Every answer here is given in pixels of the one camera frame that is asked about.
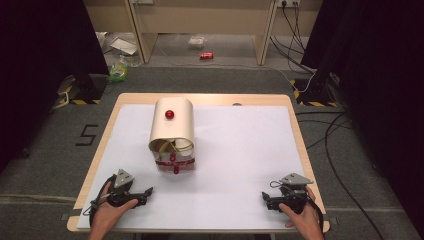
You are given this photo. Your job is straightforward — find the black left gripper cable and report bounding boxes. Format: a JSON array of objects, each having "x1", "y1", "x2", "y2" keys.
[{"x1": 82, "y1": 175, "x2": 116, "y2": 228}]

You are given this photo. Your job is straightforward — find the white paper sheets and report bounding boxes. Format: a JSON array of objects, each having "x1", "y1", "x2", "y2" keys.
[{"x1": 109, "y1": 36, "x2": 139, "y2": 56}]

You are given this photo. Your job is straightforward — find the black floor cables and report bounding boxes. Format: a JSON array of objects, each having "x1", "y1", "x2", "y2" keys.
[{"x1": 294, "y1": 111, "x2": 385, "y2": 240}]

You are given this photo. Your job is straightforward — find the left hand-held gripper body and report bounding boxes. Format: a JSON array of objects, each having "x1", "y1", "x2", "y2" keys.
[{"x1": 106, "y1": 168, "x2": 148, "y2": 208}]

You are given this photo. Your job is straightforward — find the clear plastic food container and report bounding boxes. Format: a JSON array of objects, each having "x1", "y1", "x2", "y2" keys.
[{"x1": 187, "y1": 35, "x2": 207, "y2": 51}]

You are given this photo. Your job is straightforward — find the pile of red packets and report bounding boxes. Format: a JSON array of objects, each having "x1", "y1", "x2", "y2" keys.
[{"x1": 155, "y1": 159, "x2": 197, "y2": 176}]

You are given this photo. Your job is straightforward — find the white floor cable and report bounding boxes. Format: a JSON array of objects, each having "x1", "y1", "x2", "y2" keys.
[{"x1": 156, "y1": 46, "x2": 317, "y2": 94}]

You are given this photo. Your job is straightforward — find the white plastic bag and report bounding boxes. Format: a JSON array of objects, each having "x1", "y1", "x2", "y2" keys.
[{"x1": 95, "y1": 31, "x2": 112, "y2": 52}]

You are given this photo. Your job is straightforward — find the cream storage box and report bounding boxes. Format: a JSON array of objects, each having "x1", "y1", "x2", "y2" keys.
[{"x1": 148, "y1": 96, "x2": 196, "y2": 158}]

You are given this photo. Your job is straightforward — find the black striped stand base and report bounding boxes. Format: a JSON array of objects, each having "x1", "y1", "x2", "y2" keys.
[
  {"x1": 54, "y1": 73, "x2": 108, "y2": 106},
  {"x1": 288, "y1": 77, "x2": 340, "y2": 108}
]

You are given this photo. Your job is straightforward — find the white wall socket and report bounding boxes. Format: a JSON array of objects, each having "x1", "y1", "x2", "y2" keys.
[{"x1": 276, "y1": 0, "x2": 301, "y2": 9}]

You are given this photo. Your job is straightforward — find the person's right hand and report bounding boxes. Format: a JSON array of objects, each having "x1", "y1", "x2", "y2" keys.
[{"x1": 278, "y1": 186, "x2": 325, "y2": 235}]

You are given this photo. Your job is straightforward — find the row of red packets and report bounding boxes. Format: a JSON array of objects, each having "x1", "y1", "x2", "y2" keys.
[{"x1": 155, "y1": 159, "x2": 196, "y2": 168}]

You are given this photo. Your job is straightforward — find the person's left hand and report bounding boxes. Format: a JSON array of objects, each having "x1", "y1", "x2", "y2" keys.
[{"x1": 90, "y1": 181, "x2": 139, "y2": 234}]

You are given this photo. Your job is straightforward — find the beige wooden desk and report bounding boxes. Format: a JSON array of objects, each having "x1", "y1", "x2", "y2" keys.
[{"x1": 83, "y1": 0, "x2": 324, "y2": 66}]

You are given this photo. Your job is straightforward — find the black power cables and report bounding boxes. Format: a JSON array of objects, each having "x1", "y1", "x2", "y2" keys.
[{"x1": 269, "y1": 2, "x2": 316, "y2": 74}]

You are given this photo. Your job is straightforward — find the wooden table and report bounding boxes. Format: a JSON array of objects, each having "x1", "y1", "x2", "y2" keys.
[{"x1": 66, "y1": 92, "x2": 331, "y2": 234}]

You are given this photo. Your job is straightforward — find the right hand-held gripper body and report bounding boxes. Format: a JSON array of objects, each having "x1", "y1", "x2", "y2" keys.
[{"x1": 275, "y1": 172, "x2": 314, "y2": 215}]

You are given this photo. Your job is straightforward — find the black curtain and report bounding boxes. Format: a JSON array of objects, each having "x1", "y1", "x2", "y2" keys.
[
  {"x1": 300, "y1": 0, "x2": 424, "y2": 232},
  {"x1": 0, "y1": 0, "x2": 110, "y2": 174}
]

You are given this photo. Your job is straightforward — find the white table mat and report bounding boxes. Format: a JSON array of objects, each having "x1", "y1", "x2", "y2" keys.
[{"x1": 77, "y1": 103, "x2": 305, "y2": 231}]

